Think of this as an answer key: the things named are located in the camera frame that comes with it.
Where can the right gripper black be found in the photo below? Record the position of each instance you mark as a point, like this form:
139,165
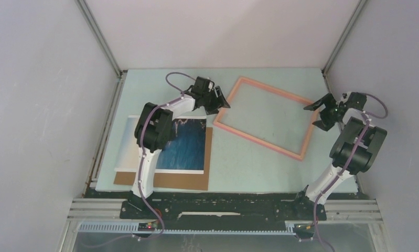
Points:
321,124

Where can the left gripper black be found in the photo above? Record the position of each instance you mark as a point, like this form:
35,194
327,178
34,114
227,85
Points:
219,101

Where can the pink wooden picture frame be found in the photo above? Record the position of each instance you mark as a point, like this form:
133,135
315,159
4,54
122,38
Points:
261,141

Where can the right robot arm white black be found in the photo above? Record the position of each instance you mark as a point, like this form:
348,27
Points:
355,149

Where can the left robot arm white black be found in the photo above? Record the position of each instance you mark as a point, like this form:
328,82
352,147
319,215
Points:
154,130

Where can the landscape photo print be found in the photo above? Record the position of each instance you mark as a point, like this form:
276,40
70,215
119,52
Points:
185,154

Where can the brown backing board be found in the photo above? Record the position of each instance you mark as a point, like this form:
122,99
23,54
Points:
176,181

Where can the small circuit board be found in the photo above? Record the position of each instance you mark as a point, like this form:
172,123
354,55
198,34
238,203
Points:
147,227

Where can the right corner metal post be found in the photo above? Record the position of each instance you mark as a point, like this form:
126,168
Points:
344,35

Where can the corner metal post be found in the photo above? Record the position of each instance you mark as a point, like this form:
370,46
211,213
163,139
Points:
344,35
93,25

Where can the aluminium frame rails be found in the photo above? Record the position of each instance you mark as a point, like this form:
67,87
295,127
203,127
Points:
339,211

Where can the white cable duct strip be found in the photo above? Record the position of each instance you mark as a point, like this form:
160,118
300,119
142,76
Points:
133,229

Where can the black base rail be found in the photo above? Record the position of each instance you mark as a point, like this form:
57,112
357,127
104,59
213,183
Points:
224,212

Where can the left corner metal post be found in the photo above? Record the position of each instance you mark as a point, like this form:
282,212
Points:
93,25

